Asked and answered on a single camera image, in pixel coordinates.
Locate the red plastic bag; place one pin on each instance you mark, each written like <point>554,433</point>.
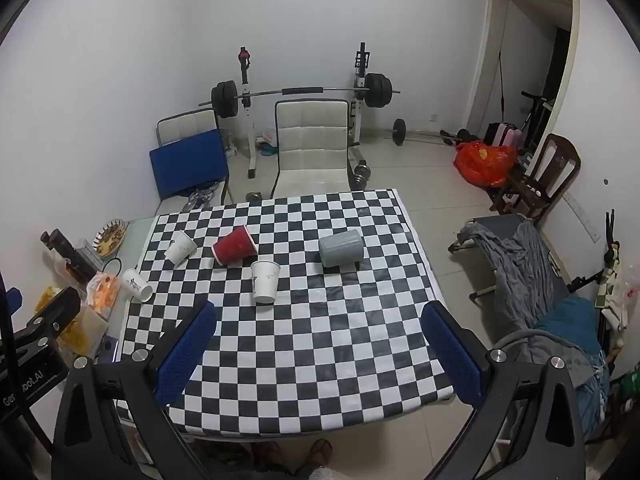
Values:
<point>482,162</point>

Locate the wall ruler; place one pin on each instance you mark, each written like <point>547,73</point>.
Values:
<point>582,217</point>

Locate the grey ribbed cup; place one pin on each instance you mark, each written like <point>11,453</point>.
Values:
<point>341,249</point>

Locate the teal cloth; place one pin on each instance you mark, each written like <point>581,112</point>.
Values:
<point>575,320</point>

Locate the grey cloth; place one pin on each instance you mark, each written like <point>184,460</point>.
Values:
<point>520,270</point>

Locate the door frame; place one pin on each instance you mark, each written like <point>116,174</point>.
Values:
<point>480,60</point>

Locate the small metal dumbbell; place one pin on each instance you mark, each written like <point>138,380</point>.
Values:
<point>254,196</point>

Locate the small black barbell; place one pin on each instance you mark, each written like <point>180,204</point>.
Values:
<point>398,131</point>

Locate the black white checkered tablecloth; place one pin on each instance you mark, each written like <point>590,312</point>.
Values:
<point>310,360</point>

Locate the red paper cup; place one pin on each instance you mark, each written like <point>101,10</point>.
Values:
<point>235,246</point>

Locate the clear bag of orange snacks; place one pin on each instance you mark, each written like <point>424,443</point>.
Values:
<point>104,295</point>

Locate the dark wooden chair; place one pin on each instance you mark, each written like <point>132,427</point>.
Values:
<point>552,170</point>

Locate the white padded chair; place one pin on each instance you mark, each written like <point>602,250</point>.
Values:
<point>311,145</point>
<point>186,122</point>

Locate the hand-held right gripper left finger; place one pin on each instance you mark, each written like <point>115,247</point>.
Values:
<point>185,355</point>

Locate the yellow snack packet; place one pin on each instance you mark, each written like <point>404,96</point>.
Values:
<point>82,332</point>

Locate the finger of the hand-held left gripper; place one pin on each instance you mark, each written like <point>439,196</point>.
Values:
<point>13,302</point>
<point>52,317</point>

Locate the pink suitcase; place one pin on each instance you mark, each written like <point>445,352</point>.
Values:
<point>505,135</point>

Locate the blue board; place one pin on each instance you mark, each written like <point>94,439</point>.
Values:
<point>189,165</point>

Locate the white weight bench rack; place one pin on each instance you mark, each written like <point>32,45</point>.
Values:
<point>250,130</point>

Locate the checkered bag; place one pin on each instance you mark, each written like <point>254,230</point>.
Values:
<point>611,290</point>

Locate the metal bundle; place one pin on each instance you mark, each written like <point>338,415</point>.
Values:
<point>200,199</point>

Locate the person's foot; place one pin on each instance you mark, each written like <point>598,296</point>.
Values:
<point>321,454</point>

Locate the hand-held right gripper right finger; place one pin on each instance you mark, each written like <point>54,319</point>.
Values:
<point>452,355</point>

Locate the folding cot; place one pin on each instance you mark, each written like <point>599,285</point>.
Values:
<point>492,227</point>

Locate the patterned bowl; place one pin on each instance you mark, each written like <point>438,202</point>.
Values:
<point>111,240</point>

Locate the dark brown object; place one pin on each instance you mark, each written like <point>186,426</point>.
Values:
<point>67,255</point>

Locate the kick scooter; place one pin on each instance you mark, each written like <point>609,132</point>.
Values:
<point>531,115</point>

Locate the white paper cup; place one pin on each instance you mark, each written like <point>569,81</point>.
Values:
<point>136,285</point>
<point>179,247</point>
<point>265,280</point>

